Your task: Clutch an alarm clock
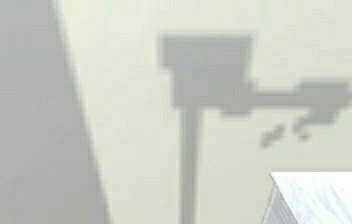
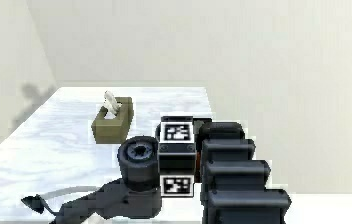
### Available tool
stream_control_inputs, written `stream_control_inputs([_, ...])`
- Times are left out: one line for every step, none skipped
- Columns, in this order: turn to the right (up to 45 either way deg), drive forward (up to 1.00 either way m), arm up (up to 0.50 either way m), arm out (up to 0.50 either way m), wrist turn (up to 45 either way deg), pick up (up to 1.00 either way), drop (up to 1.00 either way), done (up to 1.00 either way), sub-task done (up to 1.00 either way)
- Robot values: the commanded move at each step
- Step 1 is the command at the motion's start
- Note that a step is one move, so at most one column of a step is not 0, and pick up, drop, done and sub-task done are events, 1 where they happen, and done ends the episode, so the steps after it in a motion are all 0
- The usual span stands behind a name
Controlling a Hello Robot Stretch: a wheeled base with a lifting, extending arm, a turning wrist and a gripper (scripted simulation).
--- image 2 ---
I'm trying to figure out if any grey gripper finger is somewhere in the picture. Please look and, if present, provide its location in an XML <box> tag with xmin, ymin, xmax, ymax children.
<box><xmin>19</xmin><ymin>194</ymin><xmax>60</xmax><ymax>218</ymax></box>

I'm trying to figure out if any white paper tissue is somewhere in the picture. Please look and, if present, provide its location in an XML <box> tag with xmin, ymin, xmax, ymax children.
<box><xmin>102</xmin><ymin>90</ymin><xmax>123</xmax><ymax>120</ymax></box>

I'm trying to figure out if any olive tissue box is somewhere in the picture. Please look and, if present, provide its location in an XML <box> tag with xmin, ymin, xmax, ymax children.
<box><xmin>90</xmin><ymin>96</ymin><xmax>135</xmax><ymax>145</ymax></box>

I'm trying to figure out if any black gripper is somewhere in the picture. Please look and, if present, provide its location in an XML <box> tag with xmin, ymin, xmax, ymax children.
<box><xmin>37</xmin><ymin>134</ymin><xmax>164</xmax><ymax>224</ymax></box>

